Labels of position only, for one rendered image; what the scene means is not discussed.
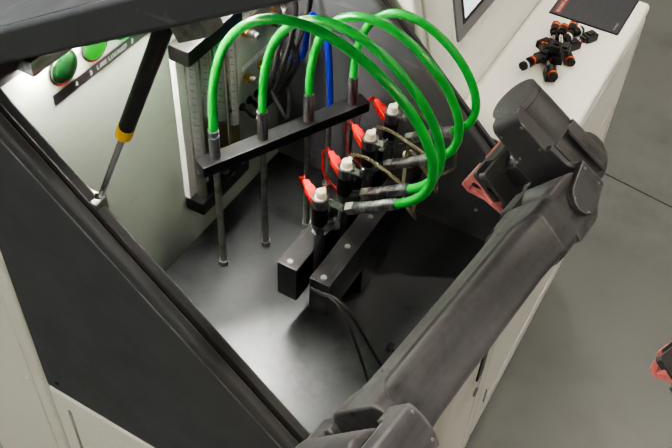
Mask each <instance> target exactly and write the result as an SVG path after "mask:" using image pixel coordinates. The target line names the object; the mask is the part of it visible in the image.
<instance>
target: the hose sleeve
mask: <svg viewBox="0 0 672 448"><path fill-rule="evenodd" d="M396 199H398V198H388V199H387V198H385V199H379V200H370V201H367V200H366V201H360V202H355V203H354V204H353V210H354V212H355V213H356V214H360V213H362V214H364V213H371V212H382V211H393V210H398V209H397V208H396V207H395V205H394V201H395V200H396Z"/></svg>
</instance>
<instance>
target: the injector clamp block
mask: <svg viewBox="0 0 672 448"><path fill-rule="evenodd" d="M421 172H422V170H421V168H420V167H419V166H417V167H413V168H407V169H406V178H405V183H410V184H413V183H418V182H420V179H421ZM391 174H393V175H394V176H395V177H396V178H398V179H399V180H400V181H401V182H402V175H403V169H396V170H394V171H393V172H392V173H391ZM380 179H381V171H376V172H373V177H372V184H371V187H379V186H380ZM397 184H398V183H397V182H396V181H394V180H393V179H392V178H391V177H388V178H387V180H386V181H385V182H384V184H383V185H382V186H389V185H397ZM405 211H406V208H399V209H398V210H393V211H382V212H371V213H364V214H362V213H360V214H355V215H349V217H348V229H347V231H346V232H345V233H344V235H343V236H342V237H341V238H340V240H339V241H338V242H337V230H332V231H325V247H324V260H323V261H322V263H321V264H320V265H319V266H318V268H317V269H316V270H315V272H314V273H313V249H314V230H313V229H312V223H311V222H310V223H309V225H308V226H307V227H306V228H305V229H304V231H303V232H302V233H301V234H300V235H299V237H298V238H297V239H296V240H295V241H294V243H293V244H292V245H291V246H290V247H289V249H288V250H287V251H286V252H285V253H284V255H283V256H282V257H281V258H280V259H279V261H278V262H277V270H278V292H279V293H281V294H283V295H285V296H287V297H289V298H291V299H293V300H295V301H296V300H297V299H298V298H299V297H300V295H301V294H302V293H303V292H304V290H305V289H306V288H307V286H308V285H309V284H310V286H309V307H310V308H311V309H313V310H315V311H318V312H320V313H322V314H324V315H326V316H329V314H330V313H331V312H332V310H333V309H334V308H335V306H336V304H335V303H334V302H333V301H332V300H330V299H328V298H326V297H323V296H321V295H319V294H317V293H315V292H313V291H311V289H310V287H313V288H314V289H316V290H319V291H321V292H325V293H328V294H331V295H333V296H335V297H337V298H338V299H341V298H342V297H343V295H344V294H345V293H346V291H347V290H348V289H351V290H353V291H355V292H357V293H359V294H361V292H362V291H363V290H364V288H365V287H366V285H367V284H368V283H369V281H370V280H371V279H372V277H373V276H374V274H375V273H376V272H377V270H378V269H379V267H380V266H381V265H382V263H383V262H384V260H385V259H386V253H387V245H388V237H389V233H390V231H391V230H392V229H393V227H394V226H395V225H396V223H397V222H398V221H399V219H400V218H401V216H402V215H403V214H404V212H405Z"/></svg>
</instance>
